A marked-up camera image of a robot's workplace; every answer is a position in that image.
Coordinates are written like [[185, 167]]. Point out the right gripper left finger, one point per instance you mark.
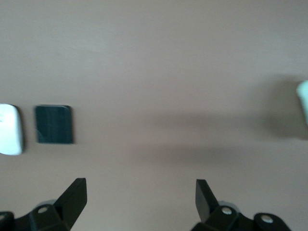
[[72, 204]]

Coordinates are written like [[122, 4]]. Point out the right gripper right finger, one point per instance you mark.
[[207, 204]]

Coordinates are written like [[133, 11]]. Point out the small black square box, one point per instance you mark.
[[54, 125]]

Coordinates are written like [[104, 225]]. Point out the white computer mouse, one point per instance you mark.
[[9, 130]]

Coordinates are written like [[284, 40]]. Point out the green dinosaur plush toy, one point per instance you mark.
[[303, 101]]

